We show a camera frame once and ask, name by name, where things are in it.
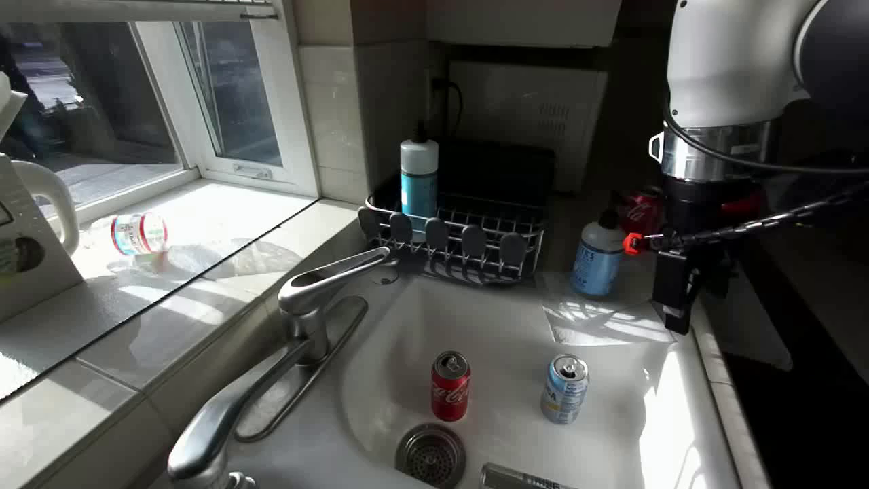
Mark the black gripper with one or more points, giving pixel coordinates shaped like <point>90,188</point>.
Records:
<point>716,213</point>

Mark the red soda can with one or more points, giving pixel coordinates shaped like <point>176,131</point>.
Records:
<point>644,210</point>

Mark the blue and white soda can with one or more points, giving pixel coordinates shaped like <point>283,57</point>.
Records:
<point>567,390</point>

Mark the dented red cola can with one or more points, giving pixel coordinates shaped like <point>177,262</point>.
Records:
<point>452,385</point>

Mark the squat white blue soap bottle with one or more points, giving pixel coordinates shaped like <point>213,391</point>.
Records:
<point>600,262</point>

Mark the white ceramic sink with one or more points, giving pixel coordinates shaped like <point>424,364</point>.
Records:
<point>506,320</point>

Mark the metal dish rack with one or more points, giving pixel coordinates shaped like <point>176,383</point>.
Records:
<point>472,233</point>

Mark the grey metal object in sink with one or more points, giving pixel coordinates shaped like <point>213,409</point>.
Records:
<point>517,476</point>

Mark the tall white teal pump bottle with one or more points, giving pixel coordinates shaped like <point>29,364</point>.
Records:
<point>419,178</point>

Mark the metal sink drain strainer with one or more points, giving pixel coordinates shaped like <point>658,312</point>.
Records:
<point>431,453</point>

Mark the chrome sink faucet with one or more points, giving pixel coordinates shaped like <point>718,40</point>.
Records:
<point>309,293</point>

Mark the white framed window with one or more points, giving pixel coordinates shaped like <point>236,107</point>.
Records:
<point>272,99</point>

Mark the small clear striped glass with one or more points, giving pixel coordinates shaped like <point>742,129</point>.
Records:
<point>139,233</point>

